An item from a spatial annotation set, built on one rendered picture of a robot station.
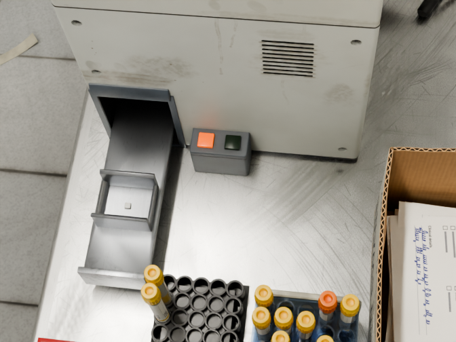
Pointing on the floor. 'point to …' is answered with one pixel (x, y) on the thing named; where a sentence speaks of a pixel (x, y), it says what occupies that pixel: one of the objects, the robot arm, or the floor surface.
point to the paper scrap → (18, 49)
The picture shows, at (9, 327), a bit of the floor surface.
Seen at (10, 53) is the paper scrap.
